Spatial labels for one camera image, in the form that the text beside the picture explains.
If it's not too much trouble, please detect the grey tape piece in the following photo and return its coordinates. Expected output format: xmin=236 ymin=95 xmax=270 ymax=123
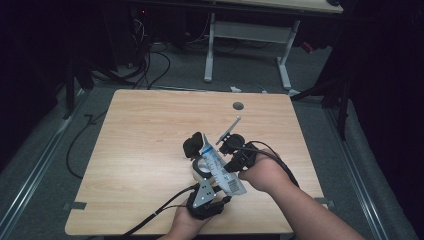
xmin=314 ymin=197 xmax=336 ymax=209
xmin=63 ymin=201 xmax=88 ymax=212

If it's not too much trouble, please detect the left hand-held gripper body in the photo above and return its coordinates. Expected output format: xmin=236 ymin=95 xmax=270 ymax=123
xmin=185 ymin=180 xmax=225 ymax=221

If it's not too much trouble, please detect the dark computer tower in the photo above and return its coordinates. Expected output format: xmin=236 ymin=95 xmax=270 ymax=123
xmin=128 ymin=4 xmax=151 ymax=68

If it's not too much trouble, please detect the black tripod stand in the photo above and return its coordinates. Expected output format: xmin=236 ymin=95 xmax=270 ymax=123
xmin=63 ymin=58 xmax=96 ymax=120
xmin=293 ymin=74 xmax=353 ymax=141

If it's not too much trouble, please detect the long black floor cable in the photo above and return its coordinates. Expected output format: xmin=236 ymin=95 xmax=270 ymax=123
xmin=65 ymin=109 xmax=109 ymax=180

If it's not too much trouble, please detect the clear jar with black lid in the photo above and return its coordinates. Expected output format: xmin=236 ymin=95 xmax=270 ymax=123
xmin=182 ymin=131 xmax=218 ymax=186

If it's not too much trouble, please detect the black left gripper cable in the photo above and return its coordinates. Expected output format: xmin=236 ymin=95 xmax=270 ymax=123
xmin=121 ymin=184 xmax=201 ymax=240

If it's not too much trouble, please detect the black floor cable bundle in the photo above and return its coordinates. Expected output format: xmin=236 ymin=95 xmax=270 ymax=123
xmin=131 ymin=16 xmax=172 ymax=90

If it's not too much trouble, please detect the white frame desk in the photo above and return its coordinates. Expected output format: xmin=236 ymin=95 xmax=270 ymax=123
xmin=203 ymin=0 xmax=344 ymax=92

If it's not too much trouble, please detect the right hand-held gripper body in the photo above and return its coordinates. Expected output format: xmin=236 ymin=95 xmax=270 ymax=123
xmin=215 ymin=115 xmax=260 ymax=173

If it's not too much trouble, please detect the white and blue pouch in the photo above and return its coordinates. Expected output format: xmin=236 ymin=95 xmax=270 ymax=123
xmin=199 ymin=133 xmax=248 ymax=198

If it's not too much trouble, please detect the person's right hand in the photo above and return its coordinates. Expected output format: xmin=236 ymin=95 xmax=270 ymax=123
xmin=237 ymin=149 xmax=296 ymax=195

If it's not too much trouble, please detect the aluminium floor rail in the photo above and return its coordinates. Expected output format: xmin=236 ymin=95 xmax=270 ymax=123
xmin=0 ymin=88 xmax=89 ymax=236
xmin=324 ymin=106 xmax=391 ymax=240

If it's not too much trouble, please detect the person's left hand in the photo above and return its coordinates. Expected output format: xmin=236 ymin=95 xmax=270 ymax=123
xmin=167 ymin=206 xmax=214 ymax=239

